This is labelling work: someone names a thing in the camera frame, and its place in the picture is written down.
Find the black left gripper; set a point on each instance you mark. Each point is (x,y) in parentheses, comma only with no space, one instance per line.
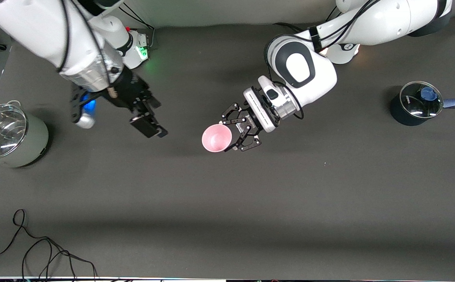
(248,121)

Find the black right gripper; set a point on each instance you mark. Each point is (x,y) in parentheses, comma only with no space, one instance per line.
(130,89)

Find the pink plastic cup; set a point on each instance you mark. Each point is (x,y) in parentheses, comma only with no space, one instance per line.
(215,139)

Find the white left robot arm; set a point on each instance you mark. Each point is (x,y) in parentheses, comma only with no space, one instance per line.
(368,19)

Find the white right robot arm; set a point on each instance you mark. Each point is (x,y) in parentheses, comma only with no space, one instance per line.
(35,27)

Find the dark grey table mat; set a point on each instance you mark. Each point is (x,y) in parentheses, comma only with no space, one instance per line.
(227,196)

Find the grey-green cooking pot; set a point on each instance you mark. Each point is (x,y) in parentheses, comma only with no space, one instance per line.
(35,141)

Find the glass lid with silver knob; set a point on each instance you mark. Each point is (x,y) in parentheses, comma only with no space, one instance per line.
(4,133)

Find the dark blue saucepan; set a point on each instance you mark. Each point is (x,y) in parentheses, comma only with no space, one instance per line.
(401,113)

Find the glass lid with blue knob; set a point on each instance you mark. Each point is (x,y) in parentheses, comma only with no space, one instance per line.
(419,105)

